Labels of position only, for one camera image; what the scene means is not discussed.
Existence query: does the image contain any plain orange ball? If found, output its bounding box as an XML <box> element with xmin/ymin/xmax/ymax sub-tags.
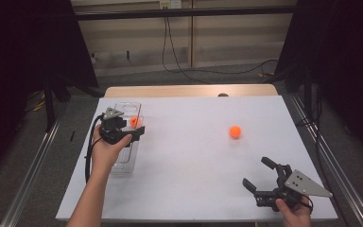
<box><xmin>229</xmin><ymin>125</ymin><xmax>242</xmax><ymax>139</ymax></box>

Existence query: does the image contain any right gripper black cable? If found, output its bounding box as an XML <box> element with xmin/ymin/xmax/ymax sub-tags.
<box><xmin>300</xmin><ymin>194</ymin><xmax>315</xmax><ymax>216</ymax></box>

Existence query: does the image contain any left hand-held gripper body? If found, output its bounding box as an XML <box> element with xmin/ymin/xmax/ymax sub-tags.
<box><xmin>99</xmin><ymin>107</ymin><xmax>141</xmax><ymax>147</ymax></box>

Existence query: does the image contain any black metal stand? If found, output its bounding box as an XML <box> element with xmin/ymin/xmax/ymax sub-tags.
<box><xmin>43</xmin><ymin>77</ymin><xmax>59</xmax><ymax>132</ymax></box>

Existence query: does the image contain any white wall socket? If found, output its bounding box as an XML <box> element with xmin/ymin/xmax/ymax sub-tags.
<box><xmin>159</xmin><ymin>0</ymin><xmax>182</xmax><ymax>9</ymax></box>

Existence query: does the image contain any black horizontal bar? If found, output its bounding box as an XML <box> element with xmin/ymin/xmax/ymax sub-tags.
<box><xmin>74</xmin><ymin>5</ymin><xmax>297</xmax><ymax>22</ymax></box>

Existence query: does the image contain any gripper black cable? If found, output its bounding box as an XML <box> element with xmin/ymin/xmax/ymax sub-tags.
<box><xmin>84</xmin><ymin>113</ymin><xmax>106</xmax><ymax>183</ymax></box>
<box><xmin>300</xmin><ymin>194</ymin><xmax>315</xmax><ymax>216</ymax></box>

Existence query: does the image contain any black hanging wall cable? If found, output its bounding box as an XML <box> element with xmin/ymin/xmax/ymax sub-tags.
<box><xmin>165</xmin><ymin>16</ymin><xmax>212</xmax><ymax>85</ymax></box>
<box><xmin>161</xmin><ymin>16</ymin><xmax>280</xmax><ymax>76</ymax></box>

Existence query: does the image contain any person's left hand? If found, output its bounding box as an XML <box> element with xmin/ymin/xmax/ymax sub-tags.
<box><xmin>90</xmin><ymin>124</ymin><xmax>133</xmax><ymax>178</ymax></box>

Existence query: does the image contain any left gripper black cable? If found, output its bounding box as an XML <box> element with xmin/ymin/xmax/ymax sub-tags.
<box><xmin>84</xmin><ymin>113</ymin><xmax>106</xmax><ymax>183</ymax></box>

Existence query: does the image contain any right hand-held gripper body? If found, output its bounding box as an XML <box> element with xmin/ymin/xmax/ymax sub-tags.
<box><xmin>253</xmin><ymin>164</ymin><xmax>334</xmax><ymax>213</ymax></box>

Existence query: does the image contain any clear plastic tray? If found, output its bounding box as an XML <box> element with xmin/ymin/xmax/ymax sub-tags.
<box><xmin>108</xmin><ymin>101</ymin><xmax>145</xmax><ymax>175</ymax></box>

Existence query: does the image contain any black floor cable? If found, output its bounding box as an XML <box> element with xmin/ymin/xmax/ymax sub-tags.
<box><xmin>296</xmin><ymin>84</ymin><xmax>333</xmax><ymax>190</ymax></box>

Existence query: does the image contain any black curtain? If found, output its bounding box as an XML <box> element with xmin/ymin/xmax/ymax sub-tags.
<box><xmin>275</xmin><ymin>0</ymin><xmax>363</xmax><ymax>167</ymax></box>
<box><xmin>0</xmin><ymin>0</ymin><xmax>99</xmax><ymax>183</ymax></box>

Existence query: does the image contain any metal floor rail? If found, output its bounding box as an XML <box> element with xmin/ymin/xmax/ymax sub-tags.
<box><xmin>287</xmin><ymin>94</ymin><xmax>363</xmax><ymax>227</ymax></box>
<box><xmin>0</xmin><ymin>103</ymin><xmax>68</xmax><ymax>227</ymax></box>

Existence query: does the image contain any white table cover sheet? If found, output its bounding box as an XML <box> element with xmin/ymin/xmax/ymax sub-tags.
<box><xmin>55</xmin><ymin>95</ymin><xmax>339</xmax><ymax>222</ymax></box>

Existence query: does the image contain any yellow floor cable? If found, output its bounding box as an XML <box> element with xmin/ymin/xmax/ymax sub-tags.
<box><xmin>25</xmin><ymin>99</ymin><xmax>47</xmax><ymax>114</ymax></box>

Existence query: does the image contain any orange ball with dark mark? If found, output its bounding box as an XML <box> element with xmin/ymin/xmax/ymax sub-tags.
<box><xmin>129</xmin><ymin>115</ymin><xmax>141</xmax><ymax>129</ymax></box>

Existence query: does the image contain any person's right hand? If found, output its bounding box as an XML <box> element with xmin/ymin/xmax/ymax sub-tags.
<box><xmin>275</xmin><ymin>196</ymin><xmax>313</xmax><ymax>227</ymax></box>

